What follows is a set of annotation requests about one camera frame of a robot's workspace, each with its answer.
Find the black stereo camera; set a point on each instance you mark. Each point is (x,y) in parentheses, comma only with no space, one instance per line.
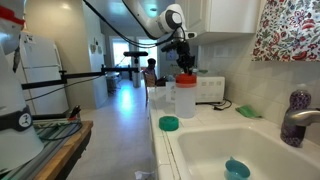
(135,53)

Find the round wall decoration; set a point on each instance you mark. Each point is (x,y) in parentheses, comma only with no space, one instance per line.
(93,48)
(99,50)

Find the grey camera stand pole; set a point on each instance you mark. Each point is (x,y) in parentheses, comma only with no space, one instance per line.
(136,75)

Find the blue wall picture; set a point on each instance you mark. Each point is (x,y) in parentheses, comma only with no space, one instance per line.
(170,56)

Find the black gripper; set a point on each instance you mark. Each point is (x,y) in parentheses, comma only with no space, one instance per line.
(184,53)

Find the white wall cabinet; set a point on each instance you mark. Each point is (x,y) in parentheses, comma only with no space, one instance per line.
(226,16)

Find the white refrigerator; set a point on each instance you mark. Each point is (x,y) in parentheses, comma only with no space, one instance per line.
(43,66)

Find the wooden table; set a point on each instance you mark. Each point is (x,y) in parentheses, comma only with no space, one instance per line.
(56,163)

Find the red jug lid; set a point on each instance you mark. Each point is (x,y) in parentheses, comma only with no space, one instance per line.
(186,80)

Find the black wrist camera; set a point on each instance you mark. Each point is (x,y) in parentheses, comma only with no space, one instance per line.
(168,47)

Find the teal dish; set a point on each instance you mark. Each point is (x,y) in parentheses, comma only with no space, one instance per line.
(201,71)

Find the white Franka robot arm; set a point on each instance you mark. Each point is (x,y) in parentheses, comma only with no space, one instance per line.
(16,146)

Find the purple dish soap bottle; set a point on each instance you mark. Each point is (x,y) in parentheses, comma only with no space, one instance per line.
(298,100)

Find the floral curtain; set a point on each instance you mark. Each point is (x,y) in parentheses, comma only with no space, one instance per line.
(290,30)

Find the green round lid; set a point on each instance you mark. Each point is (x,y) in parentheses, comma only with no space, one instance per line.
(168,123)

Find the person in background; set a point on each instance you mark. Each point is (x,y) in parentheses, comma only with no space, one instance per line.
(150,75)

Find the white paper scrap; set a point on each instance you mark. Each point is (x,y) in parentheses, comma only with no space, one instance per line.
(144,175)

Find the grey metal mounting plate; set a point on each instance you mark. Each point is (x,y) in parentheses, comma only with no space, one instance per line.
(50,146)

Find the teal plastic cup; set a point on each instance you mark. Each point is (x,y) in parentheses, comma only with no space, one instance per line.
(237,170)

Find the white toaster oven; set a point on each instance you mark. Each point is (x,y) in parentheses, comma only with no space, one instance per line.
(211,90)

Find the green folded cloth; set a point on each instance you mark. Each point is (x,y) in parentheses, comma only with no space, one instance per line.
(248,111)

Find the silver metal faucet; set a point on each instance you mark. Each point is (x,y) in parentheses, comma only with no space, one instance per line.
(305,116)

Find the white sink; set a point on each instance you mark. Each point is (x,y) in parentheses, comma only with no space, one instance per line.
(213,150)

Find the clear plastic jug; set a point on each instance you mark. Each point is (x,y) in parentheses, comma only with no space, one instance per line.
(185,103)

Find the red black clamp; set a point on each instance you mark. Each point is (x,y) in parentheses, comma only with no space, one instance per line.
(75,112)

